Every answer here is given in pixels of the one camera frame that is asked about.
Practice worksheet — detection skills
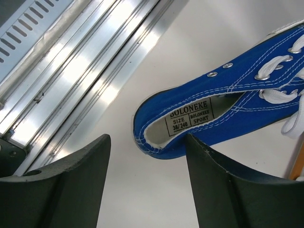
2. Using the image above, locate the aluminium mounting rail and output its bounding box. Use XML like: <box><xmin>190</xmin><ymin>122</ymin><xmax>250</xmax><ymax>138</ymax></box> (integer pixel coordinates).
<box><xmin>0</xmin><ymin>0</ymin><xmax>187</xmax><ymax>175</ymax></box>

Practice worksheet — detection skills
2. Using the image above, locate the wooden two-tier shoe rack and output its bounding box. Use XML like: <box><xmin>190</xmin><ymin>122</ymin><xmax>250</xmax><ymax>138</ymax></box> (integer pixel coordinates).
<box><xmin>289</xmin><ymin>143</ymin><xmax>304</xmax><ymax>180</ymax></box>

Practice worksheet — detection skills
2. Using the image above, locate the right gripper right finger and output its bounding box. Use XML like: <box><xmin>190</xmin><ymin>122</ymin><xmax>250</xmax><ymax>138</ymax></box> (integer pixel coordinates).
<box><xmin>185</xmin><ymin>134</ymin><xmax>304</xmax><ymax>228</ymax></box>

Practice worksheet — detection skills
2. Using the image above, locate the slotted grey cable duct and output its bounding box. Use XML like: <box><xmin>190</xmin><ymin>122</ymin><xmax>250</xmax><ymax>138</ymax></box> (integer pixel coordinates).
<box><xmin>0</xmin><ymin>0</ymin><xmax>69</xmax><ymax>65</ymax></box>

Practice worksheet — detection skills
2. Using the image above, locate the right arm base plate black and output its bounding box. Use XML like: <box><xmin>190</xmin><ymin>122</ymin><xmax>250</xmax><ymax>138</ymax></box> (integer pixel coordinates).
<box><xmin>0</xmin><ymin>139</ymin><xmax>27</xmax><ymax>178</ymax></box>

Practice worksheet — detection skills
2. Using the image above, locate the blue sneaker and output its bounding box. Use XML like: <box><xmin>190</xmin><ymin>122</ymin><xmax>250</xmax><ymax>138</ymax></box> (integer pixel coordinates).
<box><xmin>133</xmin><ymin>20</ymin><xmax>304</xmax><ymax>159</ymax></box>

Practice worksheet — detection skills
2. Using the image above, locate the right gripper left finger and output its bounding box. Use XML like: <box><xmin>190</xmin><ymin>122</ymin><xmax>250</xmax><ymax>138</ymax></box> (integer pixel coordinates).
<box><xmin>0</xmin><ymin>134</ymin><xmax>111</xmax><ymax>228</ymax></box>

